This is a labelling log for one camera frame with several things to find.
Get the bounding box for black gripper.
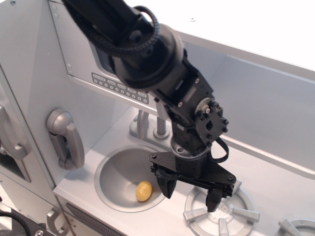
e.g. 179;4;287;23
149;145;235;212

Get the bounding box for white microwave door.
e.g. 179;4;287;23
49;0;168;119

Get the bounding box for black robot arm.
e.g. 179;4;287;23
64;0;236;212

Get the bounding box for yellow plastic lemon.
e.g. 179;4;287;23
136;180;153;202

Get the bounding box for grey stove burner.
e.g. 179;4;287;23
275;218;315;236
183;180;260;236

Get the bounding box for grey toy faucet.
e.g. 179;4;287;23
129;110;172;151

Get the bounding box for round silver sink basin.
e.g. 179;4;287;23
94;145;165;213

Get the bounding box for white toy kitchen cabinet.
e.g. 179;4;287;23
0;0;315;236

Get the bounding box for grey toy telephone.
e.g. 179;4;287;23
46;108;85;171

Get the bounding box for black cable loop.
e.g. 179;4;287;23
209;137;229;163

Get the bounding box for grey oven door handle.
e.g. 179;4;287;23
46;208;70;236

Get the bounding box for grey fridge door handle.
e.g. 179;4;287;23
0;106;27;160

